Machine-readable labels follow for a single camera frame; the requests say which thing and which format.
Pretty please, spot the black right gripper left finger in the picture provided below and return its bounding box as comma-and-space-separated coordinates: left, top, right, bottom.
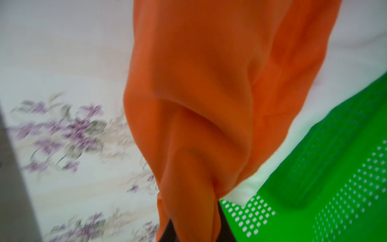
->
158, 220, 178, 242

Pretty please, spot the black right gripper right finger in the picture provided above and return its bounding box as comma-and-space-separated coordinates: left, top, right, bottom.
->
216, 202, 237, 242

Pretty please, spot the green plastic basket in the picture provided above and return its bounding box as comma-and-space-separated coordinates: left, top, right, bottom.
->
221, 76, 387, 242

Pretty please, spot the orange cloth garment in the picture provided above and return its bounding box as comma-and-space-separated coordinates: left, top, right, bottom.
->
124, 1, 341, 242

